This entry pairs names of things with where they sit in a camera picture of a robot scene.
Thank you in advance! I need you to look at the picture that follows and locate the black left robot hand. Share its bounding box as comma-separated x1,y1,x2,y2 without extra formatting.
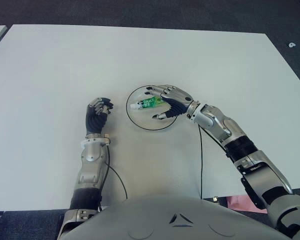
85,96,115,136

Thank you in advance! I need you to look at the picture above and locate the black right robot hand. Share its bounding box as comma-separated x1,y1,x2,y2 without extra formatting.
144,84,195,121

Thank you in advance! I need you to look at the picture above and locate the green toothpaste tube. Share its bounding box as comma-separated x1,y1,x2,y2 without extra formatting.
130,95,166,111

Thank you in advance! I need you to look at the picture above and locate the white plate with black rim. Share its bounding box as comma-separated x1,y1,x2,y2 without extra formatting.
125,84,179,131

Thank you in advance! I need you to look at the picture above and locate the grey robot torso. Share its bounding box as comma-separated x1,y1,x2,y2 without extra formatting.
64,194,295,240

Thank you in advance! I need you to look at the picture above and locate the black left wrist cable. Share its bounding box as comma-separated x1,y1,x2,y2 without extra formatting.
96,142,128,213

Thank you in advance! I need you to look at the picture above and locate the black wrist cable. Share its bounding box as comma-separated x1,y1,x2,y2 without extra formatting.
198,124,204,200
96,142,128,213

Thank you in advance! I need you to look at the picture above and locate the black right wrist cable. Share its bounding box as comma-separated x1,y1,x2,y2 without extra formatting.
198,124,204,200

